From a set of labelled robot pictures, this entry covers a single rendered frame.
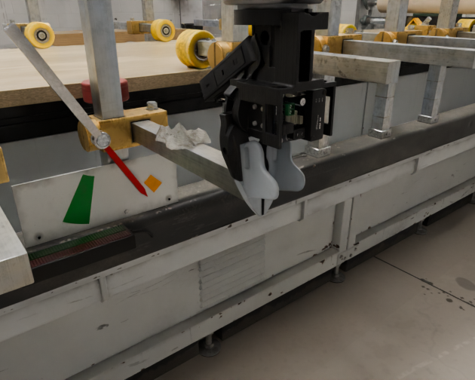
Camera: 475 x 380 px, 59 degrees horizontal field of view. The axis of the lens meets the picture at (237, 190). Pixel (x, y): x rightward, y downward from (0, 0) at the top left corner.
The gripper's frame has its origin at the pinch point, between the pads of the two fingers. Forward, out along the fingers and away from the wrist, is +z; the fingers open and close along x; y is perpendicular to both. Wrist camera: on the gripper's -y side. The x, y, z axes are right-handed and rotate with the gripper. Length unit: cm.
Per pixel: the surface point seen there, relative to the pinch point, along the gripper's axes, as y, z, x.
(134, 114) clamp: -29.6, -5.1, -0.7
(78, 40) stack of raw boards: -619, 13, 181
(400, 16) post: -29, -19, 70
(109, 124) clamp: -28.5, -4.3, -5.3
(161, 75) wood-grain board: -46.3, -8.3, 13.4
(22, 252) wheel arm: -0.9, -2.1, -23.9
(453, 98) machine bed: -52, 15, 153
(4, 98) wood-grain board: -46.1, -7.1, -16.0
